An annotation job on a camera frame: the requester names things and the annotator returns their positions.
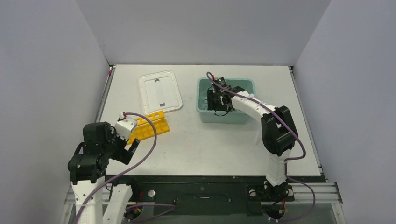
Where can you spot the white plastic bin lid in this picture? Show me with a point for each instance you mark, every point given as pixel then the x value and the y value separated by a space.
pixel 159 92

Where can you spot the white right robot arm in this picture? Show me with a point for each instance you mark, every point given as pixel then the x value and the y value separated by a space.
pixel 279 133

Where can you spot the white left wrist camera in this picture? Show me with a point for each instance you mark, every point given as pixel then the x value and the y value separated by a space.
pixel 125 126

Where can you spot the teal plastic bin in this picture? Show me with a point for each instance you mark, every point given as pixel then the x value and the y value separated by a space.
pixel 211 116

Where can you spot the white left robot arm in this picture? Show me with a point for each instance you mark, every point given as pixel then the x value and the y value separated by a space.
pixel 87 167

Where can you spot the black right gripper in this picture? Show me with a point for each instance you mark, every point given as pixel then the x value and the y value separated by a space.
pixel 215 98

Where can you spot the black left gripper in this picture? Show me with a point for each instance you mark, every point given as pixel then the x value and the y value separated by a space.
pixel 123 155

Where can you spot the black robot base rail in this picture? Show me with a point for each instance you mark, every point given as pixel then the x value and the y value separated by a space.
pixel 206 195

